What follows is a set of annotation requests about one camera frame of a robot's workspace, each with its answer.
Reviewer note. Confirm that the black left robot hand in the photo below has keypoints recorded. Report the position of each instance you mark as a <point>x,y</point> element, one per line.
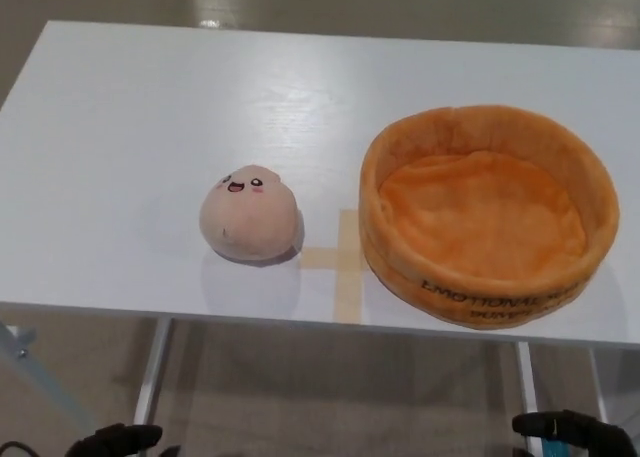
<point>117,439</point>

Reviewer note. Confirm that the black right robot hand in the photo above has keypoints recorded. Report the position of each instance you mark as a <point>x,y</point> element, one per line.
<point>590,437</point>

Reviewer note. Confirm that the pink round plush toy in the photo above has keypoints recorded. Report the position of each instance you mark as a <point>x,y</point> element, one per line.
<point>247,217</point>

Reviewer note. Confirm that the orange plush round plate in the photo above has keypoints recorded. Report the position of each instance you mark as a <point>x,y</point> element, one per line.
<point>480,227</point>

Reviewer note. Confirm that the blue plastic piece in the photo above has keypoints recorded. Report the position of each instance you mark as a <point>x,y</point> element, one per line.
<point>553,449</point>

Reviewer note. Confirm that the white table leg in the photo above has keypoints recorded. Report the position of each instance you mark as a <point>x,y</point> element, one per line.
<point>598,382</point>
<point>152,372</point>
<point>530,382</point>

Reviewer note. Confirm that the beige horizontal tape strip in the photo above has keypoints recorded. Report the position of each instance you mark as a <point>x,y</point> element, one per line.
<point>320,259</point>

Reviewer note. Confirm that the grey metal frame bar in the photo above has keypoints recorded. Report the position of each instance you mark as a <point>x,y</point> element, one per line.
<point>40,377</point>

